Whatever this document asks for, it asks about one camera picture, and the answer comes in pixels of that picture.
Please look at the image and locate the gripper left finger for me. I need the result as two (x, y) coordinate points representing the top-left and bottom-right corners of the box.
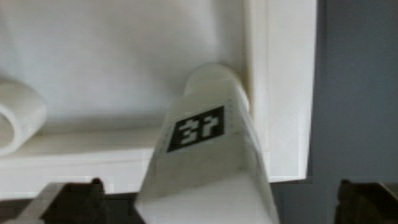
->
(10, 178), (108, 224)

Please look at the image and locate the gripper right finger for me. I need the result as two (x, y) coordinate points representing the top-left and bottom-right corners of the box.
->
(334, 179), (398, 224)

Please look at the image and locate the white square table top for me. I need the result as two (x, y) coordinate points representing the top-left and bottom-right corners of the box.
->
(0, 0), (318, 200)

